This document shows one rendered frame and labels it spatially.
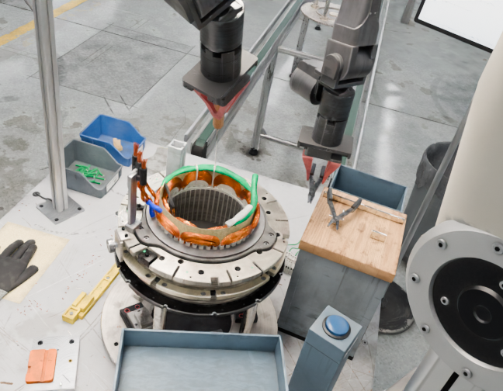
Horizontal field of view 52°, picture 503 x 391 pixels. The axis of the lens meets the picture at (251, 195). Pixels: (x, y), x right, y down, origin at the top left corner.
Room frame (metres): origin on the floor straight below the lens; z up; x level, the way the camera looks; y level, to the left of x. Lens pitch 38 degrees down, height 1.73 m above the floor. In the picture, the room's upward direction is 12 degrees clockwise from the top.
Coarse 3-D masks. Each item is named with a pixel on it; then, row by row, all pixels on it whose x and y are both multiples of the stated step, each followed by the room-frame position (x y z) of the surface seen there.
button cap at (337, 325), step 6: (330, 318) 0.59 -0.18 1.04; (336, 318) 0.59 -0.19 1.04; (342, 318) 0.60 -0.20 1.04; (330, 324) 0.58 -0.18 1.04; (336, 324) 0.58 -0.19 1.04; (342, 324) 0.58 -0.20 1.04; (348, 324) 0.59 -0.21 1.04; (330, 330) 0.57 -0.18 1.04; (336, 330) 0.57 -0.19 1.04; (342, 330) 0.57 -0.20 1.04
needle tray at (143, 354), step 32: (128, 352) 0.46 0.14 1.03; (160, 352) 0.47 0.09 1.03; (192, 352) 0.48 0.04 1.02; (224, 352) 0.49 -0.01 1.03; (256, 352) 0.51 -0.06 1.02; (128, 384) 0.41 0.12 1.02; (160, 384) 0.42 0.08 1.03; (192, 384) 0.43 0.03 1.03; (224, 384) 0.44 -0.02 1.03; (256, 384) 0.45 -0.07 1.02
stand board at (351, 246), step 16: (336, 192) 0.93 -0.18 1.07; (320, 208) 0.86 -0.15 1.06; (336, 208) 0.87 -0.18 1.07; (384, 208) 0.91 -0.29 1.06; (320, 224) 0.81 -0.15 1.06; (352, 224) 0.83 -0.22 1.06; (368, 224) 0.84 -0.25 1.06; (384, 224) 0.85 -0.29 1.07; (400, 224) 0.86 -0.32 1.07; (304, 240) 0.75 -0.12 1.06; (320, 240) 0.76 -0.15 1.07; (336, 240) 0.77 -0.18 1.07; (352, 240) 0.78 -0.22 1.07; (368, 240) 0.79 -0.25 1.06; (384, 240) 0.80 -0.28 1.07; (400, 240) 0.81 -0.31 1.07; (320, 256) 0.74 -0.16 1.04; (336, 256) 0.73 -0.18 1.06; (352, 256) 0.73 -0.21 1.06; (368, 256) 0.74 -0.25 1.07; (384, 256) 0.75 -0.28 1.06; (368, 272) 0.72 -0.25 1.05; (384, 272) 0.71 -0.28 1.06
